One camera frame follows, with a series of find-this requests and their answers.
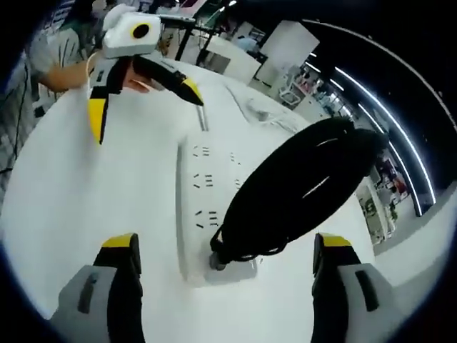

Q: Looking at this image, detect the black charger cable coil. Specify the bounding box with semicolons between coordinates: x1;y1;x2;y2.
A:
209;119;390;267

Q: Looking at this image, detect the white wrist strap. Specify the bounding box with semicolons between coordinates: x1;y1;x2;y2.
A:
84;52;98;98

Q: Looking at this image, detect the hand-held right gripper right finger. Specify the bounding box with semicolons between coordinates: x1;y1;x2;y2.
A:
311;232;406;343

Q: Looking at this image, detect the white power strip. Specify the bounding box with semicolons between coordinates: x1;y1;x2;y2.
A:
176;103;260;289

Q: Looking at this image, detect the black metal stand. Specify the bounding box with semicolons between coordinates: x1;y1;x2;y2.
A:
159;15;216;66

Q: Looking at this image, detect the person's left hand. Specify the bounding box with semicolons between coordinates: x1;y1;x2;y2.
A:
122;65;162;95

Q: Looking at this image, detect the white power strip cable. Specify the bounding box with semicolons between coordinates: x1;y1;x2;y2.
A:
227;84;312;134

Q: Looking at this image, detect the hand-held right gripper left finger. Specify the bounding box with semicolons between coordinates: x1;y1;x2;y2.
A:
49;232;144;343

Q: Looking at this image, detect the white desk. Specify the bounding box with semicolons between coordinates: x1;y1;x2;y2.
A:
1;59;380;343

